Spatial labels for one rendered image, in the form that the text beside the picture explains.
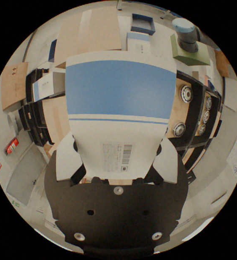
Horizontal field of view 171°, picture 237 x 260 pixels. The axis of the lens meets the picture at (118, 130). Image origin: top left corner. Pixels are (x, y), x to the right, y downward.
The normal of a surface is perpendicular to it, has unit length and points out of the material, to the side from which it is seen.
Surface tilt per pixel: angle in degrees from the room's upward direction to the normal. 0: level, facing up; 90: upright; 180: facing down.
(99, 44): 0
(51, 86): 0
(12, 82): 77
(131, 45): 0
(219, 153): 90
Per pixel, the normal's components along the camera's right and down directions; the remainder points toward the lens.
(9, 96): 0.98, 0.13
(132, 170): 0.00, 0.49
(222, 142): -1.00, -0.04
